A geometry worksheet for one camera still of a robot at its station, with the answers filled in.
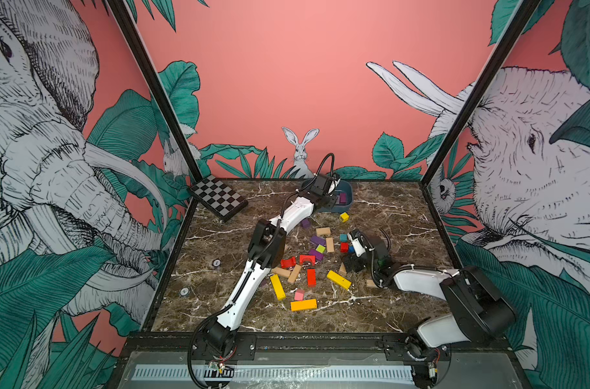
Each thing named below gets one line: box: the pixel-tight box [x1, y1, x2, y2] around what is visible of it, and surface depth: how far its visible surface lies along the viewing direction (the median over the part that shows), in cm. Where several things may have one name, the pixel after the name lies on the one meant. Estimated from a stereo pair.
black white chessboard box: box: [189, 175, 249, 223], surface depth 113 cm
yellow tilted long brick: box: [326, 269, 352, 291], surface depth 90 cm
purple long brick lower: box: [307, 248, 325, 262], surface depth 97 cm
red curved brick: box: [279, 256, 298, 270], surface depth 93 cm
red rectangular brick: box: [305, 268, 317, 288], surface depth 91 cm
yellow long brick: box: [269, 273, 287, 301], surface depth 88 cm
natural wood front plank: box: [271, 266, 292, 278], surface depth 91 cm
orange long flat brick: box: [290, 298, 317, 313], surface depth 84 cm
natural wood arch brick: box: [316, 226, 331, 236], surface depth 103 cm
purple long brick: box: [310, 235, 327, 246], surface depth 101 cm
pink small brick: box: [294, 288, 306, 301], surface depth 86 cm
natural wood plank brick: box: [325, 236, 335, 253], surface depth 100 cm
